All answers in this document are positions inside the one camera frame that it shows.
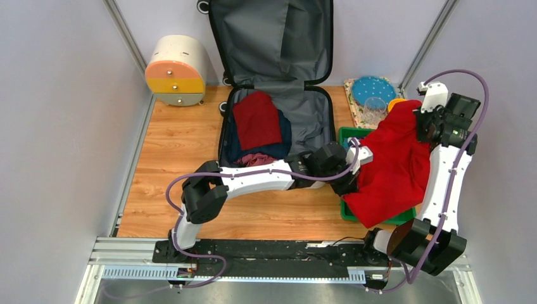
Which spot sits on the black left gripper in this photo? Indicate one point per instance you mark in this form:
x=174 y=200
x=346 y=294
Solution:
x=349 y=187

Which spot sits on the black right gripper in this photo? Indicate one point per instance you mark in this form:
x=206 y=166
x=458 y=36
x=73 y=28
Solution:
x=420 y=135

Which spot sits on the pink ribbed garment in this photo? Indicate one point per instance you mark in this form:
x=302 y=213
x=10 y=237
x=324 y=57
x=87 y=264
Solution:
x=255 y=159

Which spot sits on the dark red garment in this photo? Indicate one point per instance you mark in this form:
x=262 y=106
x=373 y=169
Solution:
x=257 y=121

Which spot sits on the navy blue garment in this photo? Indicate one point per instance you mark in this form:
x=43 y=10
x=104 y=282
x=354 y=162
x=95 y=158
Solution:
x=232 y=152

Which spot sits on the astronaut print suitcase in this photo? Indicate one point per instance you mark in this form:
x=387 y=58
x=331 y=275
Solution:
x=282 y=48

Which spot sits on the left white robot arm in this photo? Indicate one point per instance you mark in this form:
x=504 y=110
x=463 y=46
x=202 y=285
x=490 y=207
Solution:
x=205 y=191

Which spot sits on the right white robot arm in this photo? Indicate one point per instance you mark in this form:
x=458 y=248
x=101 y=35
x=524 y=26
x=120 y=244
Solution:
x=430 y=241

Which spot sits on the green plastic tray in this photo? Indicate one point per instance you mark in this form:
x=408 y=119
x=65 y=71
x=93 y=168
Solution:
x=345 y=134

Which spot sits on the orange bowl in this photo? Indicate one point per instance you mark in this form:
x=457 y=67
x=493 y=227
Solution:
x=394 y=102

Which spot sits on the clear plastic cup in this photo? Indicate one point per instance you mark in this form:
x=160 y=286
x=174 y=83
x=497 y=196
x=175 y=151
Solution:
x=374 y=110

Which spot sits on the floral placemat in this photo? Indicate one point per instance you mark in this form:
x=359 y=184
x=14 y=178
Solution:
x=357 y=110

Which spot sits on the cream mini drawer cabinet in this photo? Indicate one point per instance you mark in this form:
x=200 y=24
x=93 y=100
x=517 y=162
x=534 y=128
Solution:
x=177 y=71

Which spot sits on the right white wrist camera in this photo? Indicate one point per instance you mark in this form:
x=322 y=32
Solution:
x=434 y=93

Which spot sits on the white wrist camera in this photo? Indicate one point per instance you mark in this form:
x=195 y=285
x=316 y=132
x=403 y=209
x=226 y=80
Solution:
x=434 y=93
x=357 y=155

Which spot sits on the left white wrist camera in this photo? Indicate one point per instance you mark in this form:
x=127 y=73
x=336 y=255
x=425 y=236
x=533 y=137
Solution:
x=357 y=155

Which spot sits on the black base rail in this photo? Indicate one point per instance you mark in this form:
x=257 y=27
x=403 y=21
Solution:
x=273 y=259

